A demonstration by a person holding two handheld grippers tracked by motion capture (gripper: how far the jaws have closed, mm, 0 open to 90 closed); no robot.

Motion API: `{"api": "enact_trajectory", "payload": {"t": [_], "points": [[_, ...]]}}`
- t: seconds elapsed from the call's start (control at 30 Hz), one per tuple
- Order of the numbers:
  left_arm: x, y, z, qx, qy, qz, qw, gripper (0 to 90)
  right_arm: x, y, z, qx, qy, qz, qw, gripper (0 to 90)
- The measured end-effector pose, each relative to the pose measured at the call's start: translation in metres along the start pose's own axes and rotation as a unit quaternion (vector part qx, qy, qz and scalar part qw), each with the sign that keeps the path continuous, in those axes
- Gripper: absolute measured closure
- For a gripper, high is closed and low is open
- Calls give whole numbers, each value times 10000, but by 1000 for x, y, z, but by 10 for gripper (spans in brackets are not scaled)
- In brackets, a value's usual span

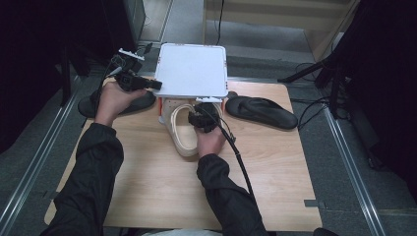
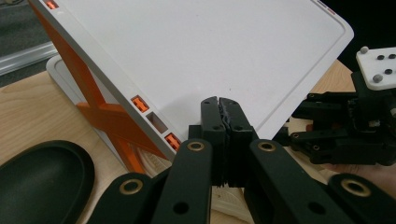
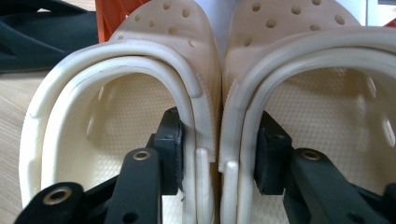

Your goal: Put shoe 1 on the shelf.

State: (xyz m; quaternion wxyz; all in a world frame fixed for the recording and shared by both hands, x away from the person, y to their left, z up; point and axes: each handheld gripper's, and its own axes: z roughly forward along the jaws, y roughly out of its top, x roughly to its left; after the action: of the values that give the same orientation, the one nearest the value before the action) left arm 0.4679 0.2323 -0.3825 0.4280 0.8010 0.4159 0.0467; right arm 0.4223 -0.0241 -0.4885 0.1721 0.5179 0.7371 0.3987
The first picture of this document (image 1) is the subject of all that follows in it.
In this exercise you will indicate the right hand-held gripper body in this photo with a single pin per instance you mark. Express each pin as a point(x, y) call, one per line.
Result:
point(203, 118)

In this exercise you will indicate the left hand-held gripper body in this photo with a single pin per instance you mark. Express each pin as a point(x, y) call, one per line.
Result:
point(129, 82)

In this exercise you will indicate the black flip-flop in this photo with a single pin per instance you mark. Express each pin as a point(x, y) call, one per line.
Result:
point(262, 113)
point(141, 103)

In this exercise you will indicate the white shoe rack orange posts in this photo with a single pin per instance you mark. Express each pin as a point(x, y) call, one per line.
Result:
point(191, 69)

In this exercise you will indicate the person's right hand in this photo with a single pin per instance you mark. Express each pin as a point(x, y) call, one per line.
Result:
point(209, 141)

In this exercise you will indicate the person's left hand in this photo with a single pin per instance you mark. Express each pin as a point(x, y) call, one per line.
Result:
point(111, 101)

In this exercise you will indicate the black plug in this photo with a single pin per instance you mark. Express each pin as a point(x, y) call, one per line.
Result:
point(148, 48)

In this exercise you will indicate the dark cabinet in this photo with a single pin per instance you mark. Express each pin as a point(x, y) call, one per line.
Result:
point(134, 19)

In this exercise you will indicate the black metal stand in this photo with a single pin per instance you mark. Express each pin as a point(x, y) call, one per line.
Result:
point(65, 75)

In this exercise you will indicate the dark curtain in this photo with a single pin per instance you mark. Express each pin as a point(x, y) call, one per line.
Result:
point(387, 82)
point(26, 65)

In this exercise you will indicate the black tripod stand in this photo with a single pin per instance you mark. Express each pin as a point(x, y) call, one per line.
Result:
point(305, 70)

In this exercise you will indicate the person's grey trousers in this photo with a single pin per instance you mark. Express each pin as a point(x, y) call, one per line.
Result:
point(180, 233)

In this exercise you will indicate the grey tape strip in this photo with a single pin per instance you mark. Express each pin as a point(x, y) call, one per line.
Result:
point(49, 195)
point(313, 203)

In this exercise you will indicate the black rounded object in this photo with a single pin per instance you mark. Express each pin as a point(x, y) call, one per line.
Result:
point(326, 232)

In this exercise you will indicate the beige wooden frame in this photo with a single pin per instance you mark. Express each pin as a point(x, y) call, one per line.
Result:
point(262, 16)

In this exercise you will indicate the metal floor rail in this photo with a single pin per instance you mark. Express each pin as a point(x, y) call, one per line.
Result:
point(354, 177)
point(32, 170)

